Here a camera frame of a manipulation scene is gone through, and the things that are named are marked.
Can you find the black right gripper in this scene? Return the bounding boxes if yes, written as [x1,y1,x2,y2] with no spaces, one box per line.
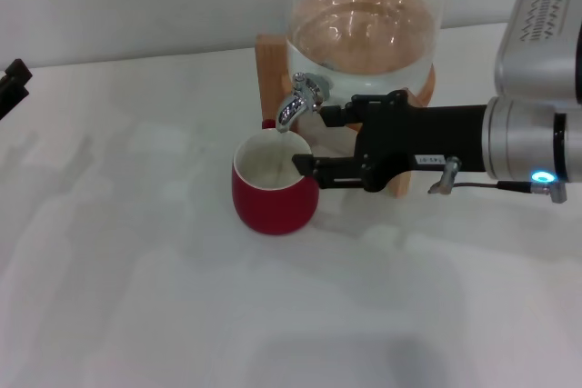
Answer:
[291,90,491,193]

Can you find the chrome faucet tap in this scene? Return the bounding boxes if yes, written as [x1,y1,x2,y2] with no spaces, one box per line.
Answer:
[275,71,333,134]

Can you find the red ceramic cup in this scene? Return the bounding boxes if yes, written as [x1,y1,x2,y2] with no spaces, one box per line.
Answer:
[231,118,320,236]

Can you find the wooden dispenser stand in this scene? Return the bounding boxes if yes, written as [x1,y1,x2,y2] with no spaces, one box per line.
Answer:
[255,33,437,199]

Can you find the glass water dispenser jar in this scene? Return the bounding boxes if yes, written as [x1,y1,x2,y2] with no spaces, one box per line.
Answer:
[286,0,446,117]

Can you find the thin right gripper cable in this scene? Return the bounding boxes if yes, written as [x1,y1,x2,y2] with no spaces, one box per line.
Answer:
[426,155,569,204]

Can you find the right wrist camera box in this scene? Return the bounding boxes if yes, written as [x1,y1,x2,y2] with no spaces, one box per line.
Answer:
[493,0,582,104]

